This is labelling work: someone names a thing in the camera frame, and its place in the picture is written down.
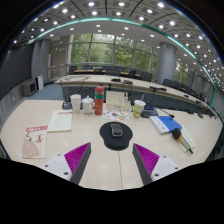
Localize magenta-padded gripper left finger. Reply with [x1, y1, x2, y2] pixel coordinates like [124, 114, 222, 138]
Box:
[44, 142, 92, 185]

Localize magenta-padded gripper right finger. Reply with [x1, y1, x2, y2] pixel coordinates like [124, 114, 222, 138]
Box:
[132, 143, 181, 186]

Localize black computer mouse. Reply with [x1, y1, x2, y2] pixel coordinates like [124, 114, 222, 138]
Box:
[110, 123, 124, 138]

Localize black mouse pad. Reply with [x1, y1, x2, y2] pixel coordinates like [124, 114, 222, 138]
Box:
[99, 121, 134, 152]

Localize blue white book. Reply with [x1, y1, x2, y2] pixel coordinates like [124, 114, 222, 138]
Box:
[148, 115, 183, 135]

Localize white booklet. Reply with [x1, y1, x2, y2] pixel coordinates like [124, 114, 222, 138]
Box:
[46, 110, 74, 133]

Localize red white brochure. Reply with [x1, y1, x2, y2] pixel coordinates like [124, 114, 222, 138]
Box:
[21, 124, 49, 160]

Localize green white drink cup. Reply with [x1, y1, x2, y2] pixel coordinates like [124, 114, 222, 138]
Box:
[132, 94, 147, 119]

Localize white lidded mug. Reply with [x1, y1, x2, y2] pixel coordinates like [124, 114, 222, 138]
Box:
[81, 95, 95, 115]

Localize colourful sticker sheet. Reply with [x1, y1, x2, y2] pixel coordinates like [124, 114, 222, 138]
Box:
[102, 109, 130, 122]

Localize white paper cup stack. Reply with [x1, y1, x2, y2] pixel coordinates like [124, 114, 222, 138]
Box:
[70, 93, 82, 115]

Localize red thermos bottle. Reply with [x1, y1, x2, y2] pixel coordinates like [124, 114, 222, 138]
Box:
[94, 85, 105, 116]

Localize white cardboard box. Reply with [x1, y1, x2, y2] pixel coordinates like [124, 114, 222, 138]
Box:
[105, 90, 132, 112]

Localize long curved conference table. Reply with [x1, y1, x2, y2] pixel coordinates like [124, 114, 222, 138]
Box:
[54, 73, 214, 113]

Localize dark office chairs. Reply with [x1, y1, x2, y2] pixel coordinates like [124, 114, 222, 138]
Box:
[68, 64, 214, 101]

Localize white standing appliance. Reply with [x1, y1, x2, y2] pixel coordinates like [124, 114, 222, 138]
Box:
[35, 74, 45, 91]

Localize grey box appliance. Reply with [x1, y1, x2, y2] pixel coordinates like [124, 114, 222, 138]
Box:
[22, 80, 38, 98]

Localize ceiling lights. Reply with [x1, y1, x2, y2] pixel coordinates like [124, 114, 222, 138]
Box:
[13, 0, 224, 84]

